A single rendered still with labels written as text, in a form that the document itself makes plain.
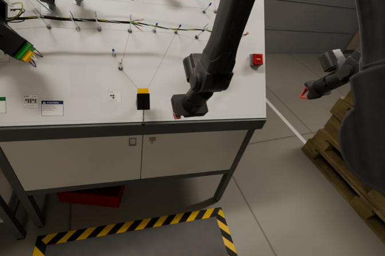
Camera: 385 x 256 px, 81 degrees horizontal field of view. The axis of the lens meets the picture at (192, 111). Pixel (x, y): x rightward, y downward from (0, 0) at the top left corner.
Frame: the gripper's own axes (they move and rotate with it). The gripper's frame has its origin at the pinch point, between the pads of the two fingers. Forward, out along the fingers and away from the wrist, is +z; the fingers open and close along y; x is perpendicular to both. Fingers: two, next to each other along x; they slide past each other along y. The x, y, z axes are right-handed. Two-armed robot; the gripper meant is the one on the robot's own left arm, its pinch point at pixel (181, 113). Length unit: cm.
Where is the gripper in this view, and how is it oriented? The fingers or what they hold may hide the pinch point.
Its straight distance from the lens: 74.4
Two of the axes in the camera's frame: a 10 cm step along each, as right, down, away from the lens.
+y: -9.2, 0.9, -3.7
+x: 2.1, 9.4, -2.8
